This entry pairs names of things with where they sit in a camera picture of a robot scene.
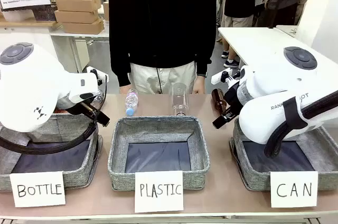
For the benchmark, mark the clear water bottle blue cap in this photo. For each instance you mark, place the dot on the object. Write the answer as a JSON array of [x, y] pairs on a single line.
[[131, 101]]

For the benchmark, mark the grey fabric basket bottle sign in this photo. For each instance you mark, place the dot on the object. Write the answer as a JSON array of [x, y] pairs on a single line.
[[79, 176]]

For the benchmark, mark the person's left hand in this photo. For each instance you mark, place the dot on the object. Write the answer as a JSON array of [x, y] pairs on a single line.
[[198, 85]]

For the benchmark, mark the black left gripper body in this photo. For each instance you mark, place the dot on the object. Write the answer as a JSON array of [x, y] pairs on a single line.
[[89, 109]]

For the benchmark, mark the dark wrist watch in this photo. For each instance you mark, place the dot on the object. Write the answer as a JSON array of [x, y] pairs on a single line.
[[202, 74]]

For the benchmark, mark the person's right forearm black sleeve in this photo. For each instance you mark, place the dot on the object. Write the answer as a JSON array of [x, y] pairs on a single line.
[[121, 73]]

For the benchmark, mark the person in black sweater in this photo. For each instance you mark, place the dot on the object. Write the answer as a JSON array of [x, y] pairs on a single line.
[[161, 18]]

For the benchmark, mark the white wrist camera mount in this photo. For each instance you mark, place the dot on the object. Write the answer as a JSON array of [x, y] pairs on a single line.
[[95, 74], [220, 76]]

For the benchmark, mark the dark woven crate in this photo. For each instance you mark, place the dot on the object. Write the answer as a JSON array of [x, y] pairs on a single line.
[[45, 13]]

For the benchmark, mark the person's right hand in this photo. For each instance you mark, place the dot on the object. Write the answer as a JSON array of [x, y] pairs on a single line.
[[124, 89]]

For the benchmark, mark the clear plastic cup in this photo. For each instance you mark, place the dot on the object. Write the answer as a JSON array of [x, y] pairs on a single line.
[[180, 100]]

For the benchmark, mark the grey fabric basket can sign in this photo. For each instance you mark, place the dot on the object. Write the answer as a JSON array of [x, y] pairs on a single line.
[[253, 179]]

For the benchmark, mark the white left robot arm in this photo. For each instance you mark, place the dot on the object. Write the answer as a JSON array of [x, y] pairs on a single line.
[[26, 89]]

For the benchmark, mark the white paper sign CAN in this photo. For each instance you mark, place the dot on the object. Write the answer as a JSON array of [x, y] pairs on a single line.
[[293, 189]]

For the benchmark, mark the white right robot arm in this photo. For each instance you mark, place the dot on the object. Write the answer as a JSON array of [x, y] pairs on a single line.
[[264, 86]]

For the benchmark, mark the flat closed cardboard box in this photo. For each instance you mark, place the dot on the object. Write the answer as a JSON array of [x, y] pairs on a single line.
[[83, 27], [76, 16]]

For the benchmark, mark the brown glass bottle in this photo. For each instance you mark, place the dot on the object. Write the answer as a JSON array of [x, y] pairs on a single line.
[[217, 101]]

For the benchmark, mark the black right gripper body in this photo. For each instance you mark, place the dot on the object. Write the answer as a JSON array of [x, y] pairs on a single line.
[[233, 100]]

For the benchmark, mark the white paper sign BOTTLE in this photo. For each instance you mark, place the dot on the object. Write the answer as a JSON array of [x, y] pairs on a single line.
[[38, 189]]

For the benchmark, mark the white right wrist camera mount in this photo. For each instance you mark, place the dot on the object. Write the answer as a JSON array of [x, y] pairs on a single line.
[[220, 76]]

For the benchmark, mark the white paper sign PLASTIC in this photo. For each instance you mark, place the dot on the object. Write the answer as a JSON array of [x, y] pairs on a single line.
[[158, 191]]

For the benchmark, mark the wooden shelf board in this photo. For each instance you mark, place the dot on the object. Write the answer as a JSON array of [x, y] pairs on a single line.
[[26, 23]]

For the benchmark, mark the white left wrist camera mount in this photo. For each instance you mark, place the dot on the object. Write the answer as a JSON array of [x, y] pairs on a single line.
[[95, 74]]

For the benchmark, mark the grey fabric basket plastic sign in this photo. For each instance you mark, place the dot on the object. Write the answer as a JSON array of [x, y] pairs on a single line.
[[158, 126]]

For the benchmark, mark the person's left forearm black sleeve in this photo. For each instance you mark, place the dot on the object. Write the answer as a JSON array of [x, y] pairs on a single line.
[[203, 64]]

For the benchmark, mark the white desk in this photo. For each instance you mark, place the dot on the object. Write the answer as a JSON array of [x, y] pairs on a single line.
[[79, 41]]

